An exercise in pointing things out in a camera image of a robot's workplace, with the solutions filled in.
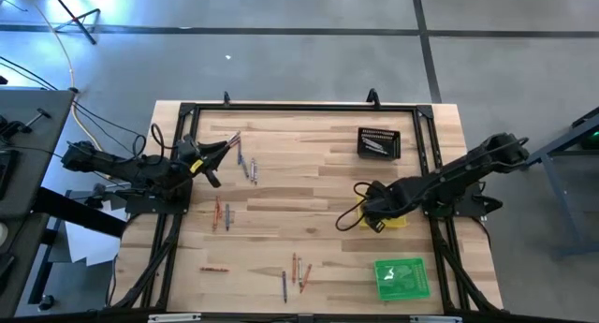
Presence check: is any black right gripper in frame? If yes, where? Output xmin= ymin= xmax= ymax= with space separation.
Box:
xmin=359 ymin=182 xmax=409 ymax=234

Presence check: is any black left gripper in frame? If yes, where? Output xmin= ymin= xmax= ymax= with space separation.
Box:
xmin=176 ymin=134 xmax=235 ymax=189

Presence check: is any yellow plastic basket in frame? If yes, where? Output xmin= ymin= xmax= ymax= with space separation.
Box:
xmin=355 ymin=194 xmax=408 ymax=231

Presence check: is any green plastic basket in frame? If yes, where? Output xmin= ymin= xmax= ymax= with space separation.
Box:
xmin=373 ymin=257 xmax=431 ymax=302

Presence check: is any black plastic basket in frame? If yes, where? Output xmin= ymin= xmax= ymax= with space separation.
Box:
xmin=357 ymin=126 xmax=402 ymax=161

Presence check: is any black desk support beam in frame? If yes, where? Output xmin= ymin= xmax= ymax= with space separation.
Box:
xmin=32 ymin=186 xmax=128 ymax=240

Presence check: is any white paper sheet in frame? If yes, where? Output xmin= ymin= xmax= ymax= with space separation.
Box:
xmin=64 ymin=205 xmax=124 ymax=268

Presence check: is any grey desk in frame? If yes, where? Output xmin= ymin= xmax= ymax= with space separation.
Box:
xmin=0 ymin=88 xmax=77 ymax=221

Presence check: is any blue-grey metal table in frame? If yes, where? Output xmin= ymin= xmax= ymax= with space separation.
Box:
xmin=514 ymin=106 xmax=599 ymax=259

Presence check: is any black tripod stand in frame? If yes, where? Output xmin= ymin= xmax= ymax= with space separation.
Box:
xmin=45 ymin=0 xmax=102 ymax=46

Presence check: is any black keyboard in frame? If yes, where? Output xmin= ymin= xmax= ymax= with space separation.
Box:
xmin=0 ymin=148 xmax=21 ymax=201

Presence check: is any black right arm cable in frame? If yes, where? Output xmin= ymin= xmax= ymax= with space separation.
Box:
xmin=334 ymin=182 xmax=375 ymax=233

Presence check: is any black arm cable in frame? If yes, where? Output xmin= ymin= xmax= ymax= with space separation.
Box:
xmin=334 ymin=182 xmax=375 ymax=233
xmin=133 ymin=123 xmax=166 ymax=161

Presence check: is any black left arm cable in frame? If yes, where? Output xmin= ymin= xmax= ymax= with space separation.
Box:
xmin=133 ymin=123 xmax=166 ymax=161

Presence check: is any black aluminium table frame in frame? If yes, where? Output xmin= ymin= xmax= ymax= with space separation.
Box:
xmin=110 ymin=101 xmax=504 ymax=315

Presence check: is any silver metal bracket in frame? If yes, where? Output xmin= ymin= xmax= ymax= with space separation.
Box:
xmin=409 ymin=315 xmax=464 ymax=323
xmin=147 ymin=313 xmax=203 ymax=323

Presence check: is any yellowish cable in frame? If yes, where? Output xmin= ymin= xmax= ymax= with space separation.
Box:
xmin=18 ymin=0 xmax=107 ymax=155

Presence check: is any black T-handle tool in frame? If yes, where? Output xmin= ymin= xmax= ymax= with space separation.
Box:
xmin=23 ymin=107 xmax=53 ymax=128

